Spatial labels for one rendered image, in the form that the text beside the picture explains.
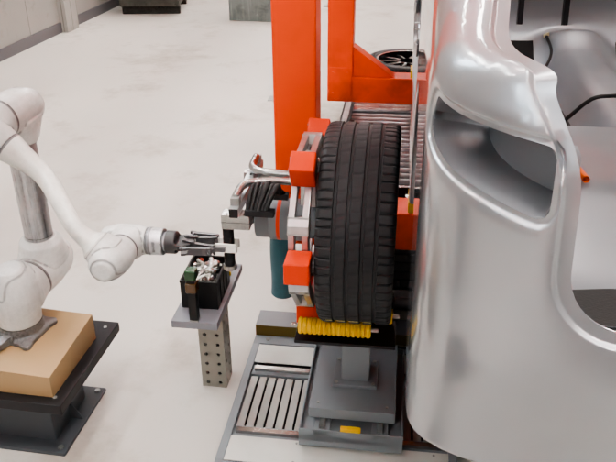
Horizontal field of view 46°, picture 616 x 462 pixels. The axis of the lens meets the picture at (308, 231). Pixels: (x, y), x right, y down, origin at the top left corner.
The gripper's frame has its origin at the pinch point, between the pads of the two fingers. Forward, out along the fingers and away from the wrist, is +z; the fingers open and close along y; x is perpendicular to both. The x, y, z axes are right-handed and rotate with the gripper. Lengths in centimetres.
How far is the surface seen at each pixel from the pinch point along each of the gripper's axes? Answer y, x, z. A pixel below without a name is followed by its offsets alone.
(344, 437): 8, -69, 39
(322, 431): 8, -67, 31
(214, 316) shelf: -15.2, -38.2, -10.6
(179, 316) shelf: -13.6, -38.1, -23.5
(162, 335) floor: -62, -83, -49
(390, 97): -253, -28, 45
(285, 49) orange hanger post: -60, 48, 10
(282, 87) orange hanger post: -60, 34, 9
